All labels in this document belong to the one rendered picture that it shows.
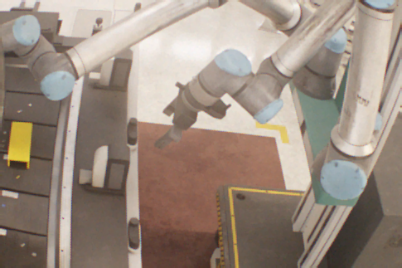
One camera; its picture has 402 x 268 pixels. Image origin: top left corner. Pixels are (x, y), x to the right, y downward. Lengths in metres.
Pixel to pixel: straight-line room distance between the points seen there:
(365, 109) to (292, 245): 1.18
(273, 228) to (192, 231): 0.47
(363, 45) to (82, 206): 0.93
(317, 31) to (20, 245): 0.99
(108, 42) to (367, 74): 0.68
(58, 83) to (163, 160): 1.78
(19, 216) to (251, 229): 1.32
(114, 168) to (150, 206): 1.27
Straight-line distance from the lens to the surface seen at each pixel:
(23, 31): 1.65
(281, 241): 2.72
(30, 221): 1.65
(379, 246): 2.43
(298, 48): 1.78
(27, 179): 1.75
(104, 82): 2.28
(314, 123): 2.23
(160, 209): 3.12
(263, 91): 1.75
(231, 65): 1.71
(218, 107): 1.85
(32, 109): 1.97
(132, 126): 2.17
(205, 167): 3.38
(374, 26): 1.53
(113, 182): 1.90
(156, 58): 4.03
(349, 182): 1.76
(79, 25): 2.70
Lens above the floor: 2.28
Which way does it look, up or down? 40 degrees down
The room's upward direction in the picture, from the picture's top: 16 degrees clockwise
